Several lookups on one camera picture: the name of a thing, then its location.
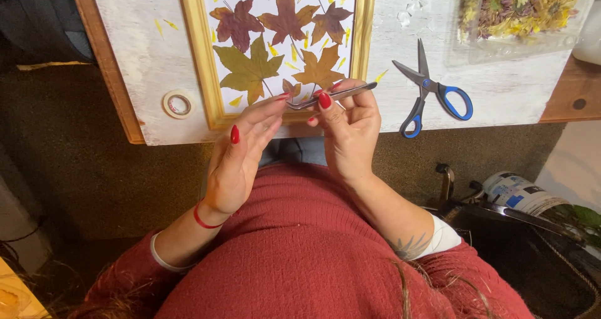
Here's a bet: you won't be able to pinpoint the person's right hand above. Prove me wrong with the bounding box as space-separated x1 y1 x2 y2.
307 79 383 185

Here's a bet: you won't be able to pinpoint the person's left hand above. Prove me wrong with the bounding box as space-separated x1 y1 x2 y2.
201 91 293 216

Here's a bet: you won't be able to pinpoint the silver metal tweezers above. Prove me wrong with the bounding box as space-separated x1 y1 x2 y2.
286 82 378 111

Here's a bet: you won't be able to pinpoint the person's blue jeans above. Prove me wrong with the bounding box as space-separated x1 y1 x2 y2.
257 136 328 168

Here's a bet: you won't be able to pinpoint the orange brown maple leaf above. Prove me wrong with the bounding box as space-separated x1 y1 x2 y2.
291 44 347 90

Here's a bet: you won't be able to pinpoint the small brown pressed leaf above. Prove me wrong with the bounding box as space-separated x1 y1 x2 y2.
281 78 302 98

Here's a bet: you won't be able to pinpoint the white backing paper sheet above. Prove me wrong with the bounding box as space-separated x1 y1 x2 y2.
200 0 358 116

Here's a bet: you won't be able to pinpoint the white tape roll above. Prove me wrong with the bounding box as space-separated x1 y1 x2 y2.
162 89 198 120

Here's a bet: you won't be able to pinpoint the blue and grey scissors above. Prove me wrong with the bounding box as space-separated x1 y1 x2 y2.
392 38 474 139

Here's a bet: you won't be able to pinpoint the olive green maple leaf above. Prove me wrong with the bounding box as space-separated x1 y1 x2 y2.
212 34 285 106

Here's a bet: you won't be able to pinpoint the person's red knit sweater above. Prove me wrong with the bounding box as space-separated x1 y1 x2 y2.
69 162 537 319

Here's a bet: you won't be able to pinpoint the dark brown maple leaf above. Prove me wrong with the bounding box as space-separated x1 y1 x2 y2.
311 2 354 46

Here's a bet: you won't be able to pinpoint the reddish brown maple leaf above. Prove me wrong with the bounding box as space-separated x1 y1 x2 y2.
257 0 320 46

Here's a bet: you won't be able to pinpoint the clear plastic scraps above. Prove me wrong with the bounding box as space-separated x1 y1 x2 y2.
370 0 439 34

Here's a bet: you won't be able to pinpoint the dark red maple leaf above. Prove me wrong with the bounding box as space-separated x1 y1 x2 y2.
209 0 265 53

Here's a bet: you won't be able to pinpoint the rolled printed paper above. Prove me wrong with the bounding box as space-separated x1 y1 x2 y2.
482 171 572 217

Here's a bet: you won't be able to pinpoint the black bag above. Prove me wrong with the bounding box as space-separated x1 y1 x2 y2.
422 163 601 319

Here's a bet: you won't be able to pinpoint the clear tray of dried flowers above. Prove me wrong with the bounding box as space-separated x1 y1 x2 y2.
448 0 601 67

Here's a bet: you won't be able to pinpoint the dark fabric chair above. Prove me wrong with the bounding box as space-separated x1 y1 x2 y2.
0 0 98 67

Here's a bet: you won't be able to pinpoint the green plant leaves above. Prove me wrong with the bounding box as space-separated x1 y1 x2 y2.
544 203 601 250

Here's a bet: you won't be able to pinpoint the white plastic container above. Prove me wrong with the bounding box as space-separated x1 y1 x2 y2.
571 7 601 66

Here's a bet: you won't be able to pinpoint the red string bracelet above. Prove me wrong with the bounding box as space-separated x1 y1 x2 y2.
193 198 225 230

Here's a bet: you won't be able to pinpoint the light wooden picture frame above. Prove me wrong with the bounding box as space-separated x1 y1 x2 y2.
177 0 377 131

